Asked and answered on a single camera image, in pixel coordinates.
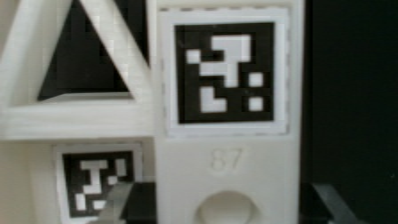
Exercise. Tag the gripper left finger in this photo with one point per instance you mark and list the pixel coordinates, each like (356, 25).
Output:
(130, 205)

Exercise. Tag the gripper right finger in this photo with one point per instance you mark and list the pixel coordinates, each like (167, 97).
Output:
(324, 208)

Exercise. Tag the white chair seat part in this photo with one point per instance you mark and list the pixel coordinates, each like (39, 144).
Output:
(59, 177)

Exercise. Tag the white chair back part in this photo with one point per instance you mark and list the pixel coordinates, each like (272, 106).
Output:
(213, 104)

